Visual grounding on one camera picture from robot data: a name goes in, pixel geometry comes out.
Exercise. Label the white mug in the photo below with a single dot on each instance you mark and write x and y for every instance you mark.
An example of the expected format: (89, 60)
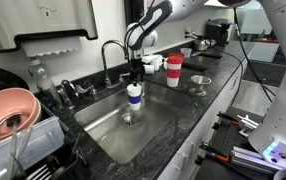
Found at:
(148, 59)
(159, 57)
(157, 63)

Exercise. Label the clear plastic container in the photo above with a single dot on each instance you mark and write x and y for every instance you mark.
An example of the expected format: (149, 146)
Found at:
(186, 52)

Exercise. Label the red and white tumbler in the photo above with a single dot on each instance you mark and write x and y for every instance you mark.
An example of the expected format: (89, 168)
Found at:
(174, 64)

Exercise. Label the steel sink basin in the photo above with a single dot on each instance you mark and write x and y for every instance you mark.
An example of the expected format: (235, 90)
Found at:
(121, 132)

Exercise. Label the paper towel dispenser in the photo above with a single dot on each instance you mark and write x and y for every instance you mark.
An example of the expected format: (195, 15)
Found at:
(24, 20)

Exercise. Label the white mug back left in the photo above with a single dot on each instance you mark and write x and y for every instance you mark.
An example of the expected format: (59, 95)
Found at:
(148, 59)

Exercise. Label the white and blue cup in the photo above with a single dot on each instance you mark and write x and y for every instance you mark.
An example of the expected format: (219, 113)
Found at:
(134, 96)

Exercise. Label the metal funnel dripper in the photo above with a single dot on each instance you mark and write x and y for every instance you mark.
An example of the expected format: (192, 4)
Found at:
(198, 84)

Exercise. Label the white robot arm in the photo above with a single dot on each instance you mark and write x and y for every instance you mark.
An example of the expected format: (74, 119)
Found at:
(142, 34)

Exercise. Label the black coffee maker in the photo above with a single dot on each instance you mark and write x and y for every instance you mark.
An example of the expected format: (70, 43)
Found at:
(217, 29)

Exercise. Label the black dish rack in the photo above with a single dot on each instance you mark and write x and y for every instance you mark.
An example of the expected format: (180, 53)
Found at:
(42, 154)

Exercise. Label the white mug front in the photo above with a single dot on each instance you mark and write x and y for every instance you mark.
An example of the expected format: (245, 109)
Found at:
(157, 63)

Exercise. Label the white mug back right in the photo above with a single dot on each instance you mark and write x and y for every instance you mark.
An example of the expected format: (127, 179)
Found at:
(159, 57)

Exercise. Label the black tray with chopsticks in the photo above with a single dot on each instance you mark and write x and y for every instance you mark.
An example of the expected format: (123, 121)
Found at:
(201, 61)

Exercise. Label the chrome faucet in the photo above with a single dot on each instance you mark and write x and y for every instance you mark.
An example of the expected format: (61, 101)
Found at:
(113, 56)

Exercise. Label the pink bowl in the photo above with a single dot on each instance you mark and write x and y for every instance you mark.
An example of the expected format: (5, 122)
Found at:
(18, 101)

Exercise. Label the clear plastic bottle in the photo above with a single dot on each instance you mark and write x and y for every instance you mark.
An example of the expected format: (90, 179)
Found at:
(39, 72)

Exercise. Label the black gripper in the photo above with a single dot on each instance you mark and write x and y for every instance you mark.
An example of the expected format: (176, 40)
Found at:
(137, 71)

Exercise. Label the metal kettle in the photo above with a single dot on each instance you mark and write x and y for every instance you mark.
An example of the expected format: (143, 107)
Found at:
(202, 44)

